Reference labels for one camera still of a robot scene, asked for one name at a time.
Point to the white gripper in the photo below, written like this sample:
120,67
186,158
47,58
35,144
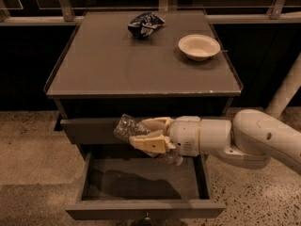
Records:
184,136

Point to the clear plastic water bottle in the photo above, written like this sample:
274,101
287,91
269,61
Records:
131,124

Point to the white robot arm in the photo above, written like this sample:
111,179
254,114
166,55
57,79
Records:
250,140

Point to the open grey middle drawer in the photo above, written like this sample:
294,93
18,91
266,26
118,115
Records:
121,183

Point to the grey drawer cabinet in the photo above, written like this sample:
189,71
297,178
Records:
106,72

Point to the closed grey top drawer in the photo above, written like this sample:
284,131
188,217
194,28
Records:
94,131

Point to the brass middle drawer knob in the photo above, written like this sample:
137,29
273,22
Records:
147,217

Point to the white bowl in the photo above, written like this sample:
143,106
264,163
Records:
199,47

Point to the blue white chip bag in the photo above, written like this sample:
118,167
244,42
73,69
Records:
145,24

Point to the metal railing frame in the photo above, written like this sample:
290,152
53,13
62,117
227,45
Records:
72,12

